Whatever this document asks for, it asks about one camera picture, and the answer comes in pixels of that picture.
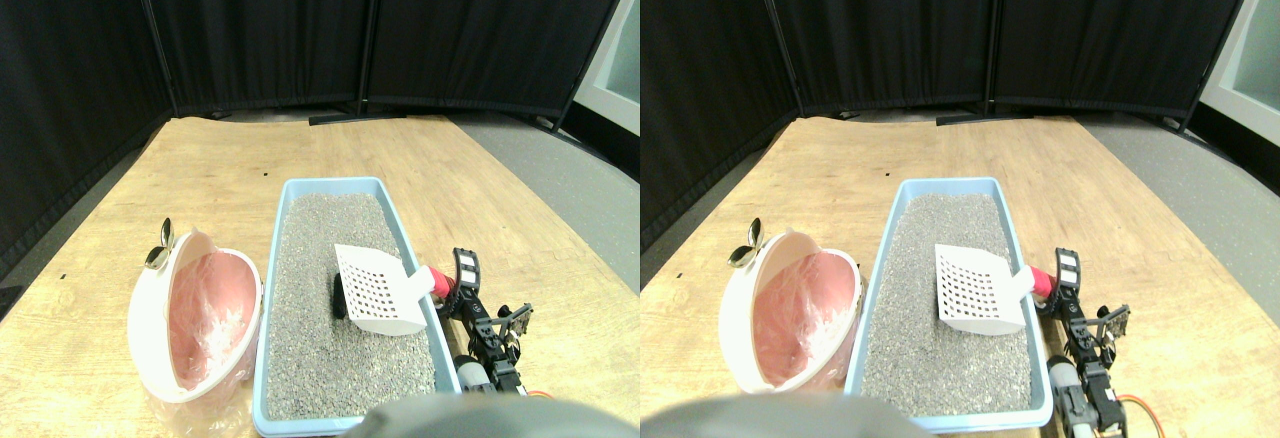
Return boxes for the blue litter tray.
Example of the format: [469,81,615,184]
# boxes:
[251,177,463,438]
[845,177,1054,433]

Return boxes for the white scoop with red handle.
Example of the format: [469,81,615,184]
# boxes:
[935,243,1058,336]
[333,244,457,336]

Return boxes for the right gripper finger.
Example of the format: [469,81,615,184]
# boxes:
[447,247,483,315]
[1049,247,1085,317]

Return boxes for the black curtain stand foot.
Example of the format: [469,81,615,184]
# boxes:
[308,106,409,127]
[937,107,1037,127]

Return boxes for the white bin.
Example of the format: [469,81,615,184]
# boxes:
[127,218,265,431]
[718,218,863,401]

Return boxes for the white shelf unit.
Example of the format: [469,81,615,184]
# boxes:
[573,0,640,137]
[1198,0,1280,121]

